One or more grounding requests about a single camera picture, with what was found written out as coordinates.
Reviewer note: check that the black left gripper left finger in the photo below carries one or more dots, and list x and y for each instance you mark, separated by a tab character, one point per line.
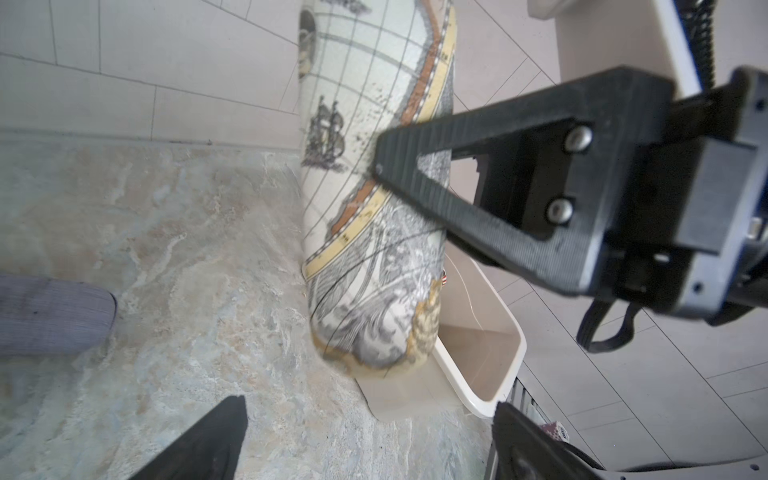
210	449

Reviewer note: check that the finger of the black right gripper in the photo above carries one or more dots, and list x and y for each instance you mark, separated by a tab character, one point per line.
535	183

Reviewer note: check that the cream plastic storage box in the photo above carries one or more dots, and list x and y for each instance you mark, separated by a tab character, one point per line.
475	362

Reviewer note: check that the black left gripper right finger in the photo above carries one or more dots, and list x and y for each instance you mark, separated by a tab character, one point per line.
525	451

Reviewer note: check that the aluminium rail frame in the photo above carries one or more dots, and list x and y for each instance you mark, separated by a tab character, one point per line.
521	398

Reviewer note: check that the purple case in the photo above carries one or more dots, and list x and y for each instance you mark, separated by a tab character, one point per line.
43	316

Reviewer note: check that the map print glasses case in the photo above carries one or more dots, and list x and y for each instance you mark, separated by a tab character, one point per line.
372	263

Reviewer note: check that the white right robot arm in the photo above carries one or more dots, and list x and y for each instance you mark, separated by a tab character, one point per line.
596	36

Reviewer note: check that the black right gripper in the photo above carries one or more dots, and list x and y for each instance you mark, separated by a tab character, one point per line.
690	238

